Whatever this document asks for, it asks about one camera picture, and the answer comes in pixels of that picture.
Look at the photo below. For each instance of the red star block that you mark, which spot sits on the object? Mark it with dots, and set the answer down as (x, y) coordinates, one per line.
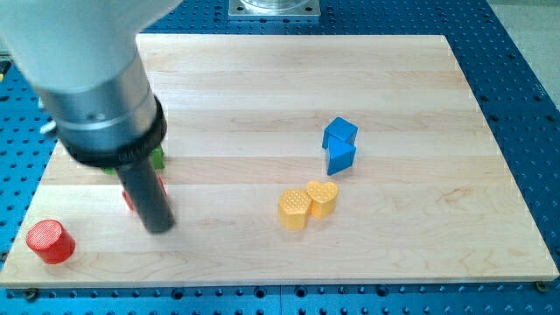
(129, 202)

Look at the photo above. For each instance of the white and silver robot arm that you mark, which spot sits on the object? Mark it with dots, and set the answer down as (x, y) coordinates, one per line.
(82, 61)

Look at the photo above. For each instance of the light wooden board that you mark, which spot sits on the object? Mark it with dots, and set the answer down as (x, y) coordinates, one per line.
(429, 197)

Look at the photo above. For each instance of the yellow pentagon block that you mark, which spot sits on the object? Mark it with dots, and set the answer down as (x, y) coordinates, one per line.
(294, 208)

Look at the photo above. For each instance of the yellow heart block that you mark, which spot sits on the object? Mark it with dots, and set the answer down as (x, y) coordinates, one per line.
(323, 198)

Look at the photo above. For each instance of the blue triangular block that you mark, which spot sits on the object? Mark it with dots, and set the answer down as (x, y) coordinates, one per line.
(339, 155)

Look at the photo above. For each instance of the blue cube block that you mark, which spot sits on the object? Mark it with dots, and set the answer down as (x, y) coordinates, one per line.
(341, 129)

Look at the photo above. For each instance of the green block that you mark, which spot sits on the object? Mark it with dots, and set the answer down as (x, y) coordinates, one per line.
(157, 157)

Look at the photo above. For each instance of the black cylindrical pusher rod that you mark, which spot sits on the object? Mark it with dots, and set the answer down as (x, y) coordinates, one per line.
(144, 189)

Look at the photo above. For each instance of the red cylinder block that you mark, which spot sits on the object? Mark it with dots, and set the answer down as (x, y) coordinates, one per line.
(50, 241)

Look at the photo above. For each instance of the blue perforated metal table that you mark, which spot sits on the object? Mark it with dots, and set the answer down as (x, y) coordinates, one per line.
(517, 106)

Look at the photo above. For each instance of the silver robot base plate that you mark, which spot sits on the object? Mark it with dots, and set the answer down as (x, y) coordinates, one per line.
(273, 8)

